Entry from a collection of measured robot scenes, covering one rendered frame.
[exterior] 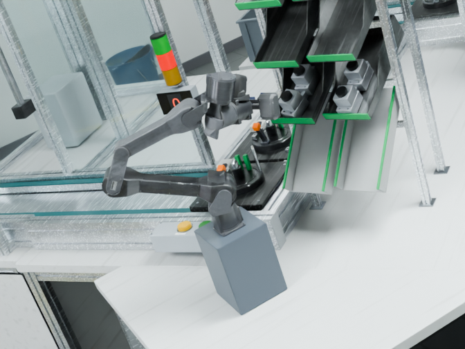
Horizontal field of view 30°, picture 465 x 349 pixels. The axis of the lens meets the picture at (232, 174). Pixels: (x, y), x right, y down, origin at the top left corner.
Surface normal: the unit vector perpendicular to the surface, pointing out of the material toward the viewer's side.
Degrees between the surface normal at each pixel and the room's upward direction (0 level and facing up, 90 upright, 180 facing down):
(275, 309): 0
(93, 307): 90
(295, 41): 25
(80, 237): 90
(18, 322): 90
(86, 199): 0
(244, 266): 90
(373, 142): 45
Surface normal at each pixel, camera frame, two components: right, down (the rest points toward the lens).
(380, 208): -0.29, -0.86
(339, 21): -0.50, -0.56
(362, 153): -0.60, -0.24
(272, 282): 0.44, 0.28
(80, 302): 0.87, -0.04
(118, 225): -0.41, 0.52
